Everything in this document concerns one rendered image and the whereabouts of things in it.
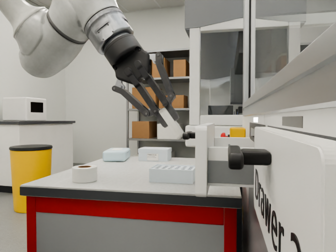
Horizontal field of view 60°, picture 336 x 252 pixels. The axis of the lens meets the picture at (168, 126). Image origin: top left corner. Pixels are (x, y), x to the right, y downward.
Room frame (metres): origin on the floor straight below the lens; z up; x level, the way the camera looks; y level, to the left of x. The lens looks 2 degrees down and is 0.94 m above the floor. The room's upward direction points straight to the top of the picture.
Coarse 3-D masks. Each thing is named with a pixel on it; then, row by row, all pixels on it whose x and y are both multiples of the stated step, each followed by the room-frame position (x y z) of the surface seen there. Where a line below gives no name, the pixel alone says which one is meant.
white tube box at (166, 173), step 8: (152, 168) 0.81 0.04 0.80; (160, 168) 0.83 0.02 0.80; (168, 168) 0.84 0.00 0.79; (176, 168) 0.84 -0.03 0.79; (184, 168) 0.83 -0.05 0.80; (192, 168) 0.83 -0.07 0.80; (152, 176) 0.81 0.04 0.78; (160, 176) 0.81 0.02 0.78; (168, 176) 0.80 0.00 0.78; (176, 176) 0.80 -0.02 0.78; (184, 176) 0.79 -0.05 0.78; (192, 176) 0.79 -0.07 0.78
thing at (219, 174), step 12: (216, 144) 0.69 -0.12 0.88; (228, 144) 0.68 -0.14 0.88; (240, 144) 0.68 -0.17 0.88; (252, 144) 0.67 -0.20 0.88; (216, 156) 0.45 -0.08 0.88; (216, 168) 0.45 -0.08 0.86; (228, 168) 0.45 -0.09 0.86; (252, 168) 0.44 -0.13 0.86; (216, 180) 0.45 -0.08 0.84; (228, 180) 0.45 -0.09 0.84; (240, 180) 0.44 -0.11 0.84; (252, 180) 0.44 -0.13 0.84
